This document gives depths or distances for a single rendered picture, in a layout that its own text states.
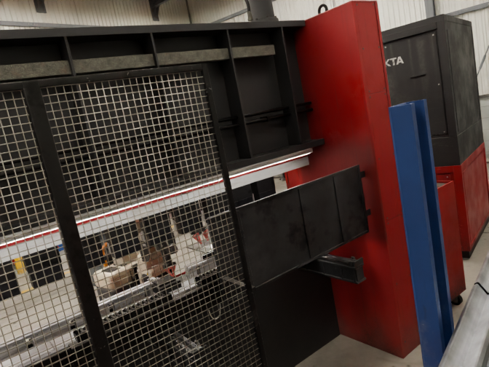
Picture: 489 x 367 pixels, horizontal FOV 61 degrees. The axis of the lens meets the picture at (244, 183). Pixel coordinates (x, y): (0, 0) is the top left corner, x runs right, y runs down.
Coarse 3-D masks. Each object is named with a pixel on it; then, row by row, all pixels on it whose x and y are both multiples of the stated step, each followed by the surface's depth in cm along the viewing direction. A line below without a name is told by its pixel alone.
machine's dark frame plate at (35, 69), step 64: (0, 64) 180; (64, 64) 186; (128, 64) 203; (192, 64) 235; (256, 64) 262; (0, 128) 180; (64, 128) 195; (128, 128) 214; (192, 128) 236; (256, 128) 263; (0, 192) 180
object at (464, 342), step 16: (480, 272) 59; (480, 288) 55; (480, 304) 53; (464, 320) 48; (480, 320) 50; (464, 336) 46; (480, 336) 46; (448, 352) 43; (464, 352) 45; (480, 352) 43
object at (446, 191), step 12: (444, 192) 303; (444, 204) 304; (444, 216) 304; (456, 216) 314; (444, 228) 304; (456, 228) 315; (444, 240) 304; (456, 240) 315; (456, 252) 315; (456, 264) 316; (456, 276) 316; (456, 288) 316; (456, 300) 325
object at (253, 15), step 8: (248, 0) 260; (256, 0) 256; (264, 0) 256; (248, 8) 239; (256, 8) 257; (264, 8) 256; (272, 8) 260; (248, 16) 240; (256, 16) 258; (264, 16) 257; (272, 16) 260
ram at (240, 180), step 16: (288, 160) 287; (304, 160) 296; (240, 176) 263; (256, 176) 271; (192, 192) 243; (208, 192) 249; (128, 208) 220; (144, 208) 225; (160, 208) 231; (80, 224) 206; (96, 224) 210; (112, 224) 215; (32, 240) 193; (48, 240) 197; (16, 256) 189
